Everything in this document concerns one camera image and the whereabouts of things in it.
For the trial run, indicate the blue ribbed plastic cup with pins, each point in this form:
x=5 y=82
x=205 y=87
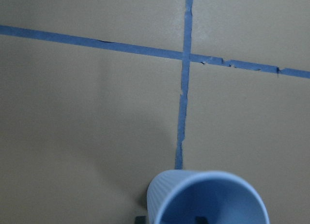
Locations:
x=211 y=197

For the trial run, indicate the brown paper table cover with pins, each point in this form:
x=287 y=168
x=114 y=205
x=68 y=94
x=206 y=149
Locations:
x=99 y=96

